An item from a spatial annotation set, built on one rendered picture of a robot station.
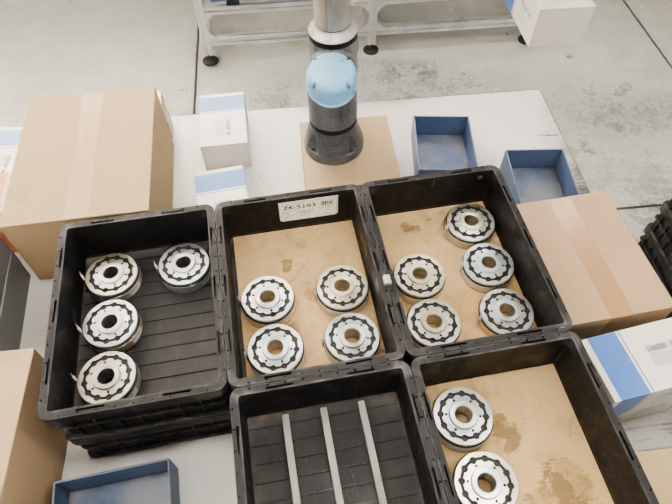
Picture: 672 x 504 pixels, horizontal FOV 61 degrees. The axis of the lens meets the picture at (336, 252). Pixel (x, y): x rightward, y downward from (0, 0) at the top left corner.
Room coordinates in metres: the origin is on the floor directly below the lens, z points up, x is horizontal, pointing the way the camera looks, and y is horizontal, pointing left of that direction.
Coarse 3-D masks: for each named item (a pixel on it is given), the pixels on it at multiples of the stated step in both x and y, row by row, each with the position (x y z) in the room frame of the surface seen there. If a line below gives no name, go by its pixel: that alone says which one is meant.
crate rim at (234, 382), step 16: (304, 192) 0.77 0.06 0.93; (320, 192) 0.77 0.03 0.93; (336, 192) 0.77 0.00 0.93; (224, 208) 0.73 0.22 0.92; (368, 224) 0.68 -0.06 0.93; (224, 240) 0.64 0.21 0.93; (368, 240) 0.64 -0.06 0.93; (224, 256) 0.61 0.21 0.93; (224, 272) 0.57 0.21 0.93; (224, 288) 0.54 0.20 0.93; (384, 288) 0.54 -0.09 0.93; (224, 304) 0.50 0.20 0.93; (384, 304) 0.50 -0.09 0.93; (224, 320) 0.47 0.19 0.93; (224, 336) 0.44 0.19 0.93; (400, 336) 0.44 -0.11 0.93; (400, 352) 0.41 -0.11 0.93; (304, 368) 0.38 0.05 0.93; (320, 368) 0.38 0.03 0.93; (336, 368) 0.39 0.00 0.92; (240, 384) 0.35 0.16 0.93; (256, 384) 0.35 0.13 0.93
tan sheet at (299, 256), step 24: (240, 240) 0.72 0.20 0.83; (264, 240) 0.72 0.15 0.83; (288, 240) 0.72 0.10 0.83; (312, 240) 0.72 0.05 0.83; (336, 240) 0.72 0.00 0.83; (240, 264) 0.65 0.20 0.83; (264, 264) 0.65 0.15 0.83; (288, 264) 0.65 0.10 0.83; (312, 264) 0.65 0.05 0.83; (336, 264) 0.65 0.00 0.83; (360, 264) 0.65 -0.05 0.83; (240, 288) 0.60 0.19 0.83; (312, 288) 0.60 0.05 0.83; (312, 312) 0.54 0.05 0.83; (360, 312) 0.54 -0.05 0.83; (312, 336) 0.49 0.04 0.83; (312, 360) 0.44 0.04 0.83
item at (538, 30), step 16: (512, 0) 1.23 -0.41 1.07; (528, 0) 1.15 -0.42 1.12; (544, 0) 1.12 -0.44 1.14; (560, 0) 1.12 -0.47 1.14; (576, 0) 1.12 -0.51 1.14; (528, 16) 1.13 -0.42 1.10; (544, 16) 1.09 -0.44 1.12; (560, 16) 1.09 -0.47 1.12; (576, 16) 1.09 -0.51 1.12; (528, 32) 1.10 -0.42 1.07; (544, 32) 1.09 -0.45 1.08; (560, 32) 1.09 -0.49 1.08; (576, 32) 1.09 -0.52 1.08
